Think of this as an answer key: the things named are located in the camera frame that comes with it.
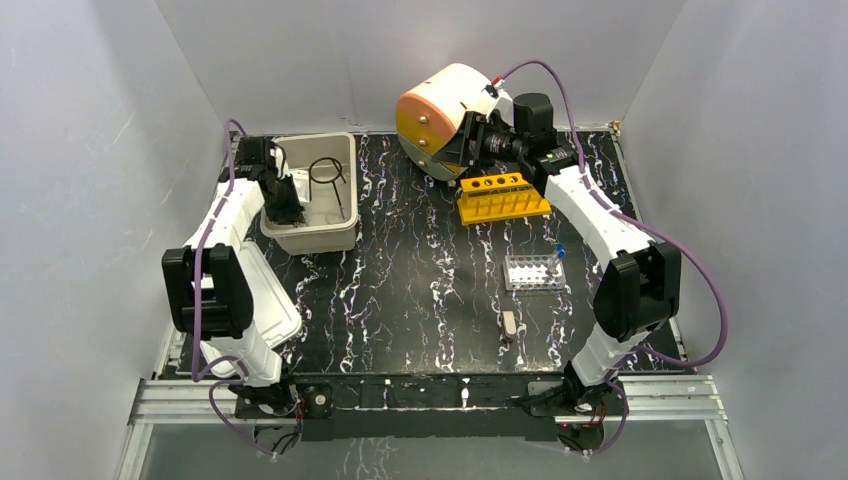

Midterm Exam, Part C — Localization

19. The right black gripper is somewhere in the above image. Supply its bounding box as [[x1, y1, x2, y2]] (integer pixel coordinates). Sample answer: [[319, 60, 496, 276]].
[[430, 112, 527, 171]]

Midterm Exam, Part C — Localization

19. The black ring clamp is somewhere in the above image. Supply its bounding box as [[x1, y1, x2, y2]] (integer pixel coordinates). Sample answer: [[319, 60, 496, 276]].
[[307, 156, 347, 217]]

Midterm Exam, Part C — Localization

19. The white bin lid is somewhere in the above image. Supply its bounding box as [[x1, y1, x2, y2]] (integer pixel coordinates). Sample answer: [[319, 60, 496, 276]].
[[162, 241, 303, 387]]

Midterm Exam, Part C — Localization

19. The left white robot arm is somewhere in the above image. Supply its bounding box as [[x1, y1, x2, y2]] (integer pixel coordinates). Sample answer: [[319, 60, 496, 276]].
[[161, 137, 303, 416]]

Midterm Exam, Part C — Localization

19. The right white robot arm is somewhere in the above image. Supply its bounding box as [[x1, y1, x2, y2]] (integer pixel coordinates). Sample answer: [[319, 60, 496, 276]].
[[434, 93, 682, 414]]

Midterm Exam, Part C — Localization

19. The cylindrical drawer cabinet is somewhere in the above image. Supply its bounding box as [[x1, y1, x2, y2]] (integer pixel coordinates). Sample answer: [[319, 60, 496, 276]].
[[395, 63, 490, 182]]

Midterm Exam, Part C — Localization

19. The yellow test tube rack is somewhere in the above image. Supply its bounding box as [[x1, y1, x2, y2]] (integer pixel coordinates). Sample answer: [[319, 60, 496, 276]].
[[457, 173, 552, 226]]

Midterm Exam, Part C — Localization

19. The cream plastic bin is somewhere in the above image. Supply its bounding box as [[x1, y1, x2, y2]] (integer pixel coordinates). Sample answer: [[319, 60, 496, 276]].
[[260, 132, 358, 256]]

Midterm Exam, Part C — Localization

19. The clear acrylic tube rack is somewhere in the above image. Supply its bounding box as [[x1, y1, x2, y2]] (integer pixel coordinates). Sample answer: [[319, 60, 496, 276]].
[[503, 253, 566, 291]]

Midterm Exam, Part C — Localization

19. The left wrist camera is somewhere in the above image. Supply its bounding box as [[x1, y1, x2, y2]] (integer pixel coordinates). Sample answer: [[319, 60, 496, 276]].
[[273, 146, 289, 178]]

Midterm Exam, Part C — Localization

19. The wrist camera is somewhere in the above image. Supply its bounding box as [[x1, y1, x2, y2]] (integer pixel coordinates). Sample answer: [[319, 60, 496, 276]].
[[273, 146, 289, 178], [483, 76, 513, 125]]

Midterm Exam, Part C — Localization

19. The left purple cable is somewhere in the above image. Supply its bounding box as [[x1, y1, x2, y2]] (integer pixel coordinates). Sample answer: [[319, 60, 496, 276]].
[[190, 119, 280, 458]]

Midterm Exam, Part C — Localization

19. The purple cable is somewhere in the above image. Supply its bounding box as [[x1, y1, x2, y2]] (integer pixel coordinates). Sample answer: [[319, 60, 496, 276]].
[[493, 60, 730, 458], [190, 119, 280, 458]]

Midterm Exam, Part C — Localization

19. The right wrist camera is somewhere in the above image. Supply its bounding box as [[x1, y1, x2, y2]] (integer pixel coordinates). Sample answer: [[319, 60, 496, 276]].
[[483, 76, 513, 125]]

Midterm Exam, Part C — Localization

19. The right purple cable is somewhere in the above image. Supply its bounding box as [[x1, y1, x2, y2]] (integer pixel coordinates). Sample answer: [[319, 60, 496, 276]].
[[493, 60, 730, 458]]

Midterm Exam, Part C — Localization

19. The black base frame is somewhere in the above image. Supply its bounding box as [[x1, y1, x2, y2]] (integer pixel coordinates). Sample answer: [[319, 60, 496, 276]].
[[230, 373, 623, 450]]

